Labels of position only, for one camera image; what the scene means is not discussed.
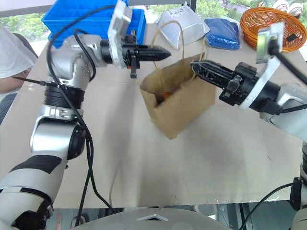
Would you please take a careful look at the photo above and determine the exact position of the orange plush toy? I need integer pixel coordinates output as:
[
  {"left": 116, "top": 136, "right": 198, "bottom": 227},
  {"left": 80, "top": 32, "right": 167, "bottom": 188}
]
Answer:
[{"left": 154, "top": 90, "right": 174, "bottom": 106}]

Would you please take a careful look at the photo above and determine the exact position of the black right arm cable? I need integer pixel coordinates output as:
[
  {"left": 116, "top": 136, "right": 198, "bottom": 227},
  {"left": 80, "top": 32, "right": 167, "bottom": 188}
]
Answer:
[{"left": 268, "top": 40, "right": 307, "bottom": 114}]

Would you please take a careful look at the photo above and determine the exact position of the brown paper bag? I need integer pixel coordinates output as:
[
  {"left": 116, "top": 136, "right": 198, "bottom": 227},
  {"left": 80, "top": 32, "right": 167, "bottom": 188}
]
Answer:
[{"left": 139, "top": 20, "right": 216, "bottom": 141}]

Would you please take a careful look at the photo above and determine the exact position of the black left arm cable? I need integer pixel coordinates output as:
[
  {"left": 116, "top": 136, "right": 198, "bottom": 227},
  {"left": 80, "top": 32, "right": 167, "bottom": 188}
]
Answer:
[{"left": 46, "top": 4, "right": 118, "bottom": 227}]

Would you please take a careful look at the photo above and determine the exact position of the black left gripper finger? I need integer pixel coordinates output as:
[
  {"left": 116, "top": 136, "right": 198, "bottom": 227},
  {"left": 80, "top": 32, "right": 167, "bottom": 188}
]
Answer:
[
  {"left": 138, "top": 53, "right": 171, "bottom": 62},
  {"left": 138, "top": 45, "right": 172, "bottom": 55}
]

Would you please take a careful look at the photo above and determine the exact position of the blue plastic packet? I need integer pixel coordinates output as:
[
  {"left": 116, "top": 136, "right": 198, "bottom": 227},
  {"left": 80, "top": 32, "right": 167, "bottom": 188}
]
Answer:
[{"left": 203, "top": 18, "right": 241, "bottom": 51}]

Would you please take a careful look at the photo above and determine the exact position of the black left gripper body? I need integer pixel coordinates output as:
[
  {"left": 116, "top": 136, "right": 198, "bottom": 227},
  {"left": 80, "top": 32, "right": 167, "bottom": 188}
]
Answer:
[{"left": 119, "top": 34, "right": 145, "bottom": 79}]

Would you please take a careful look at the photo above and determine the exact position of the white ribbed object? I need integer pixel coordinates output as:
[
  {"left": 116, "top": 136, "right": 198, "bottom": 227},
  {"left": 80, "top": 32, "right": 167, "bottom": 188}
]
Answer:
[{"left": 273, "top": 0, "right": 306, "bottom": 18}]

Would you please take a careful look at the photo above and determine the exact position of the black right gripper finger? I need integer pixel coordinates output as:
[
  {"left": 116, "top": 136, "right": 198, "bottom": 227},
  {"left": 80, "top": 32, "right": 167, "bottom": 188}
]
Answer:
[
  {"left": 190, "top": 60, "right": 238, "bottom": 77},
  {"left": 191, "top": 65, "right": 235, "bottom": 91}
]

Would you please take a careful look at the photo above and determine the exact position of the blue plastic crate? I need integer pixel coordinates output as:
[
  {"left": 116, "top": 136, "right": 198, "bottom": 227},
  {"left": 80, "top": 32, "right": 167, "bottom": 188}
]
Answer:
[{"left": 41, "top": 0, "right": 147, "bottom": 49}]

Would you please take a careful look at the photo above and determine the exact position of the orange wicker basket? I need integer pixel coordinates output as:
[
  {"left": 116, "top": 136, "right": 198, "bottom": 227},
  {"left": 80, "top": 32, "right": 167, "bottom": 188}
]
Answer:
[{"left": 239, "top": 7, "right": 307, "bottom": 54}]

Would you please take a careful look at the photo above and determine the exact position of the silver robot torso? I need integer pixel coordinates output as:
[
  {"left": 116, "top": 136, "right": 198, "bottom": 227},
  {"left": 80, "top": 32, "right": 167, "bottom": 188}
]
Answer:
[{"left": 78, "top": 207, "right": 234, "bottom": 230}]

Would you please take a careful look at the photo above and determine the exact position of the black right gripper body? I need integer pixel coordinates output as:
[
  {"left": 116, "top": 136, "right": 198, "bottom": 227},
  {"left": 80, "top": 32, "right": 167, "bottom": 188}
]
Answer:
[{"left": 219, "top": 61, "right": 259, "bottom": 106}]

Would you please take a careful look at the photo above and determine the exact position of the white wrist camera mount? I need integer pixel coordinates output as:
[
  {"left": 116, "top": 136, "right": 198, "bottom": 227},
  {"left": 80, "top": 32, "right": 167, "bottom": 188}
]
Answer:
[
  {"left": 239, "top": 21, "right": 286, "bottom": 111},
  {"left": 106, "top": 0, "right": 134, "bottom": 70}
]

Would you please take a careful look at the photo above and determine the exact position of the person in white shirt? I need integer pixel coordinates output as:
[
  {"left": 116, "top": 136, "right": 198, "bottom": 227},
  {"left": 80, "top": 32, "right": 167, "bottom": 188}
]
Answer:
[{"left": 0, "top": 25, "right": 39, "bottom": 126}]

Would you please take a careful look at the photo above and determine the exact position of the silver foil pouch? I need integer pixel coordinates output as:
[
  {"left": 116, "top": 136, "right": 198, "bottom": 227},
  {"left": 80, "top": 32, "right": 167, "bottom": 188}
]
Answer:
[{"left": 155, "top": 2, "right": 211, "bottom": 50}]

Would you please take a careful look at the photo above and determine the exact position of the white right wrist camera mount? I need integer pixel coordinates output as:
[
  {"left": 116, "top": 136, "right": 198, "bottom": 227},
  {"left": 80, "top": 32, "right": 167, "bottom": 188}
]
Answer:
[{"left": 239, "top": 21, "right": 286, "bottom": 111}]

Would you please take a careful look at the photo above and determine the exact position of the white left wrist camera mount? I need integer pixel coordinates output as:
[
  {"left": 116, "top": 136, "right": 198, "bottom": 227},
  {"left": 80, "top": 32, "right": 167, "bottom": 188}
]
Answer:
[{"left": 106, "top": 0, "right": 134, "bottom": 70}]

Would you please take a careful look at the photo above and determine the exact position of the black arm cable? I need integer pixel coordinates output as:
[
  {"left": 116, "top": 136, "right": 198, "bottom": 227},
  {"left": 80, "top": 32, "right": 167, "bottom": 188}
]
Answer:
[
  {"left": 268, "top": 40, "right": 307, "bottom": 114},
  {"left": 46, "top": 4, "right": 118, "bottom": 227}
]

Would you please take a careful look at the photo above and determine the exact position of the thin black cable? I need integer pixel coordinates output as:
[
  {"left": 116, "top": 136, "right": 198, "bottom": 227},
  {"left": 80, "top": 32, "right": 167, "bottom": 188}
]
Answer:
[{"left": 239, "top": 182, "right": 295, "bottom": 230}]

